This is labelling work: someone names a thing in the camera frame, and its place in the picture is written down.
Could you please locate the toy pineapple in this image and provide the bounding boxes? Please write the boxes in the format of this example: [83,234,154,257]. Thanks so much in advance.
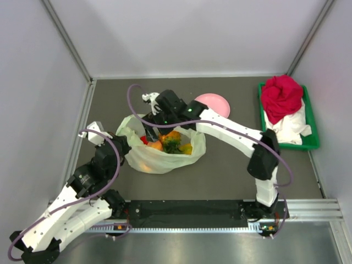
[159,130,181,154]

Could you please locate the red bell pepper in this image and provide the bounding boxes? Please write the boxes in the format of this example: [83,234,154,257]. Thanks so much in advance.
[140,136,149,145]

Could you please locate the pale green plastic bag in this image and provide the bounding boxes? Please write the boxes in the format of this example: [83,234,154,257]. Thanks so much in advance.
[116,115,206,174]

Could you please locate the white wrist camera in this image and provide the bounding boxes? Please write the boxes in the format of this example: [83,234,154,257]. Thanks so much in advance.
[78,121,105,146]
[142,92,161,116]

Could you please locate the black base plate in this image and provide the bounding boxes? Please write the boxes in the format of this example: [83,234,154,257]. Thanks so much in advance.
[113,200,289,229]

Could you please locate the orange green mango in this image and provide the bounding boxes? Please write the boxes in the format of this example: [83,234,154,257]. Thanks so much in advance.
[178,143,193,155]

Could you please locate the pink plate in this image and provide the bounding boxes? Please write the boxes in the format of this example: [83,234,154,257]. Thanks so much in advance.
[195,93,230,118]

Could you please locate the yellow orange fruit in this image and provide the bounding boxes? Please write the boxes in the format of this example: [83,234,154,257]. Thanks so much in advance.
[139,163,152,173]

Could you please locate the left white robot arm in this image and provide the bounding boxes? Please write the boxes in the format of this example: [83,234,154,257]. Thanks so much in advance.
[8,133,131,263]

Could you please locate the aluminium frame rail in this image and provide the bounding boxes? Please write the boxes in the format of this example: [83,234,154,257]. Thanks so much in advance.
[40,81,89,211]

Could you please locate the red cloth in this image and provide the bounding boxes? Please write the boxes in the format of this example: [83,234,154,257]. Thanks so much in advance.
[261,75,304,125]

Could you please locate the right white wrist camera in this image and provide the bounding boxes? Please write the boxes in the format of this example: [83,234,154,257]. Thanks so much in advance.
[142,92,161,116]

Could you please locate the pink peach fruit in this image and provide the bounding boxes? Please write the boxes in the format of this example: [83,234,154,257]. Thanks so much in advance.
[147,141,163,151]

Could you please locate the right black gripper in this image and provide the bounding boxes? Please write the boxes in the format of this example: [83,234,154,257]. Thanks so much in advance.
[142,109,178,145]

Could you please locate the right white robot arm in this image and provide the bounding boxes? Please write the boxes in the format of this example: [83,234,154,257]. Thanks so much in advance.
[142,90,280,218]

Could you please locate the grey slotted cable duct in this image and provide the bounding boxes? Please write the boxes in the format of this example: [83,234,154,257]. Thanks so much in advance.
[82,221,281,234]

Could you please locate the white cloth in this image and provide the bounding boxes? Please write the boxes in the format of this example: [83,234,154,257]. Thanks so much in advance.
[263,99,312,145]

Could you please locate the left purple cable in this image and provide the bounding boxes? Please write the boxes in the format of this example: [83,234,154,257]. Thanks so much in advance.
[7,129,122,260]

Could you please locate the green plastic tray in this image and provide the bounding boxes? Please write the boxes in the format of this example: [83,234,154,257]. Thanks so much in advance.
[258,82,320,151]

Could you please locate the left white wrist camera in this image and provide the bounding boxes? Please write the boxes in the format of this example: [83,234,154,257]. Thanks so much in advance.
[78,121,105,146]

